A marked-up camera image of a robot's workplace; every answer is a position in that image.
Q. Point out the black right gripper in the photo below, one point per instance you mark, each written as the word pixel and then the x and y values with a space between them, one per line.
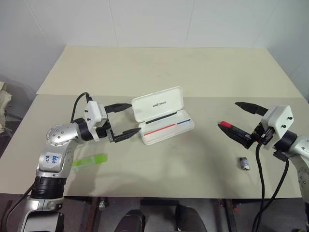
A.
pixel 259 135

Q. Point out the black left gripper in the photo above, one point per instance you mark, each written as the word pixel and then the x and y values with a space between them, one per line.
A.
pixel 109 134

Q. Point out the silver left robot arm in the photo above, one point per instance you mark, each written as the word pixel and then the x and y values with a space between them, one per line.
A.
pixel 60 136

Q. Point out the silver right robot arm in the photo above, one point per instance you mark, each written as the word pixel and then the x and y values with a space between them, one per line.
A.
pixel 301 147

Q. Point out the white open pencil case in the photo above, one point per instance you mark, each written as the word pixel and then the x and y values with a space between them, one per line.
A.
pixel 157 104

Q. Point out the black marker with red cap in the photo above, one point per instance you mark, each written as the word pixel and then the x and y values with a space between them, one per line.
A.
pixel 225 123

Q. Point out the green transparent ruler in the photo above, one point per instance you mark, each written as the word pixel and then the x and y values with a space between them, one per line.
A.
pixel 94 159

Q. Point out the rusty metal table bar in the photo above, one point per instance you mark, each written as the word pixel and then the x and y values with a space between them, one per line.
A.
pixel 229 212
pixel 93 212

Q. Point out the dark rounded shape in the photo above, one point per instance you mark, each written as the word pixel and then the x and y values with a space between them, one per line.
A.
pixel 189 218
pixel 131 221

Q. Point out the beige sack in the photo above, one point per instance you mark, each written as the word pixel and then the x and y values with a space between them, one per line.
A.
pixel 4 101

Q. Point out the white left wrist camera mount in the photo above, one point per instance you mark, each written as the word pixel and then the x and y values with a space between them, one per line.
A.
pixel 93 111

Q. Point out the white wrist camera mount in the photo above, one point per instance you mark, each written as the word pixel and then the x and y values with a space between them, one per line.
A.
pixel 280 118
pixel 93 111

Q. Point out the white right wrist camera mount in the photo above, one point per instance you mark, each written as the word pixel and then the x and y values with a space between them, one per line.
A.
pixel 280 118

